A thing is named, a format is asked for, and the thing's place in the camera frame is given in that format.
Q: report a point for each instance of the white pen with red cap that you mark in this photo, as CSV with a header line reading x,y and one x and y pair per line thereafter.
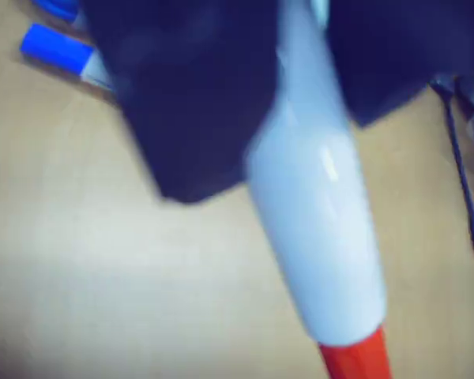
x,y
320,237

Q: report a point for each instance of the white marker with blue cap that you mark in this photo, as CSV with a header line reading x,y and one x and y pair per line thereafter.
x,y
51,49

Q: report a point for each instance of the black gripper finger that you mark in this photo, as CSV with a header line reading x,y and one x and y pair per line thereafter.
x,y
387,59
189,98

